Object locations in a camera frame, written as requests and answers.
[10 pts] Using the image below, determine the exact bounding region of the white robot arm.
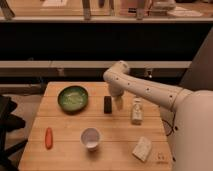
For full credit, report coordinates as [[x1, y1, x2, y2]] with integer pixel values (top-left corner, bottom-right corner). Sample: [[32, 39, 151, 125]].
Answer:
[[103, 61, 213, 171]]

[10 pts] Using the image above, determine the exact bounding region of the orange carrot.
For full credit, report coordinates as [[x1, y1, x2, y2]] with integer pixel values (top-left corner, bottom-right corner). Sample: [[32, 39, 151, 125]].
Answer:
[[45, 127, 53, 149]]

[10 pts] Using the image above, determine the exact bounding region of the black rectangular block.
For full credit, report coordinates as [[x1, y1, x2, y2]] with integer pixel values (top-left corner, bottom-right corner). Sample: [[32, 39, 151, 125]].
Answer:
[[104, 96, 112, 114]]

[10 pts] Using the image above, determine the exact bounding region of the white plastic bottle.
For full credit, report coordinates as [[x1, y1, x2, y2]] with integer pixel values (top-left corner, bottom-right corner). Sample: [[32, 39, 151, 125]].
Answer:
[[131, 97, 142, 125]]

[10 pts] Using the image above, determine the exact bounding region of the black office chair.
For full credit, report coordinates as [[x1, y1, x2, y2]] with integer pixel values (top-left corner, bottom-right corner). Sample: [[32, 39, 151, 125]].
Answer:
[[0, 95, 28, 171]]

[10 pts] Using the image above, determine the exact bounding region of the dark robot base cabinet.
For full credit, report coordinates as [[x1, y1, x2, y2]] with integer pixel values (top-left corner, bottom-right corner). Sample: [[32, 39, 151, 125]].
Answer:
[[179, 36, 213, 93]]

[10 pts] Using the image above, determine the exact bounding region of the white paper cup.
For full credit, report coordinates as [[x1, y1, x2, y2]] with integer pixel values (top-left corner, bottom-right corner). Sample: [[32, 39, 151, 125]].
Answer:
[[80, 128, 101, 151]]

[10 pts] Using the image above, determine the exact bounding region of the green ceramic bowl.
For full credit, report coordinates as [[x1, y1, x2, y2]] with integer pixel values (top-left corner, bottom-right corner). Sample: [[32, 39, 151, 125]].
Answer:
[[57, 85, 89, 113]]

